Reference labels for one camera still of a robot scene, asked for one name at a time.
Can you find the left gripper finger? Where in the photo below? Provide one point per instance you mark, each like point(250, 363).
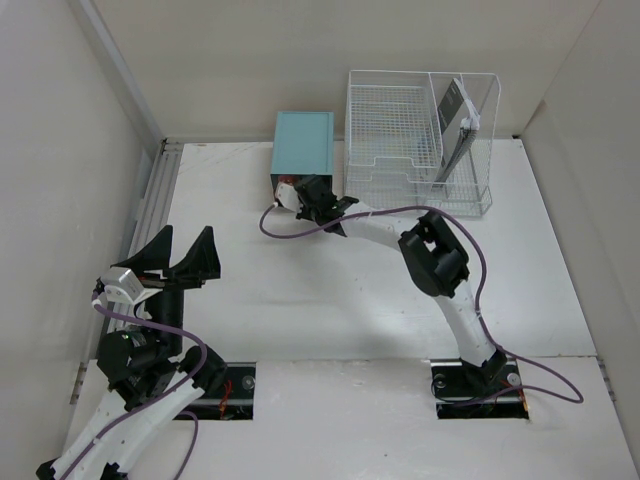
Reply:
point(155, 255)
point(201, 262)

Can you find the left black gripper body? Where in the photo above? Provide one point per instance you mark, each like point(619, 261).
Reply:
point(166, 307)

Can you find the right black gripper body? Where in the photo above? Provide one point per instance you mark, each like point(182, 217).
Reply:
point(308, 213)

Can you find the teal mini drawer chest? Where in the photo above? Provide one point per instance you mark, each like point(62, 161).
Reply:
point(303, 145)

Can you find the grey setup guide booklet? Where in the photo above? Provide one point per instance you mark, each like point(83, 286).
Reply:
point(459, 123)

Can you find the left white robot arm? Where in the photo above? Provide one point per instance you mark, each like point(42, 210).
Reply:
point(154, 368)

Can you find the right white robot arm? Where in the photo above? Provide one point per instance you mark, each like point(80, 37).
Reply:
point(436, 261)

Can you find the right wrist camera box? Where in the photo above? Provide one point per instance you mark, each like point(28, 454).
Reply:
point(287, 197)

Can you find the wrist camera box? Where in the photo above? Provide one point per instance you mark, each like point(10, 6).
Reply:
point(287, 197)
point(121, 285)

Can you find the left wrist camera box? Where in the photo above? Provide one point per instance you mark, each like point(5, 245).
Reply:
point(121, 285)

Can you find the aluminium frame rail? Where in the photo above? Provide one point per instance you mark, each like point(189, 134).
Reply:
point(152, 196)

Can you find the white wire desk organizer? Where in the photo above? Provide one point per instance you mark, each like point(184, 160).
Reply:
point(393, 144)

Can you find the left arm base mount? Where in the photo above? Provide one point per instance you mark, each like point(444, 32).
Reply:
point(233, 400)

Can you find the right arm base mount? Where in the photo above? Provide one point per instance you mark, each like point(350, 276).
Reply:
point(457, 398)

